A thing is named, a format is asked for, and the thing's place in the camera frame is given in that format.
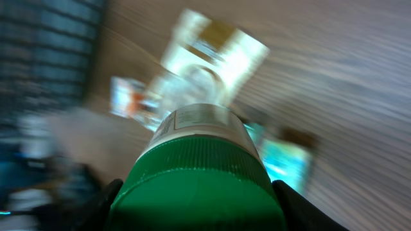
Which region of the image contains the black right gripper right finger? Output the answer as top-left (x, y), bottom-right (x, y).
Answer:
top-left (272, 180), bottom-right (348, 231)

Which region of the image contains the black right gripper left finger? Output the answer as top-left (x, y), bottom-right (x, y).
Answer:
top-left (32, 179), bottom-right (123, 231)

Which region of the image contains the small teal tissue pack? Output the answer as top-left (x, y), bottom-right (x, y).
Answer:
top-left (258, 127), bottom-right (317, 194)

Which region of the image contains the green lid jar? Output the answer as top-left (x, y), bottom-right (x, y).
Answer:
top-left (105, 104), bottom-right (287, 230)

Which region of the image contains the orange snack packet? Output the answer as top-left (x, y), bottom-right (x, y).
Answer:
top-left (110, 76), bottom-right (151, 118)

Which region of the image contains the brown snack pouch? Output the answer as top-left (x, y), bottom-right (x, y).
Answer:
top-left (134, 9), bottom-right (270, 131)

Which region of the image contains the grey plastic basket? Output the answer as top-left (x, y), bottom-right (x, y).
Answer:
top-left (1, 0), bottom-right (108, 137)

